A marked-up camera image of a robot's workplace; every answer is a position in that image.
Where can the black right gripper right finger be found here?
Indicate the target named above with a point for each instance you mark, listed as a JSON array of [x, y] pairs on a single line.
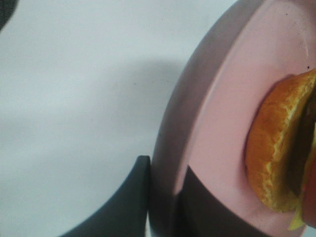
[[200, 214]]

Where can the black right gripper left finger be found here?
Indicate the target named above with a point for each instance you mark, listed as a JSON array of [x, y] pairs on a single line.
[[125, 213]]

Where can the pink round plate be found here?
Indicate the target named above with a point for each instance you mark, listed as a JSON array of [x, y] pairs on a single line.
[[253, 45]]

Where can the toy hamburger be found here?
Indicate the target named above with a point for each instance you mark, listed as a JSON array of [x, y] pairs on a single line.
[[280, 156]]

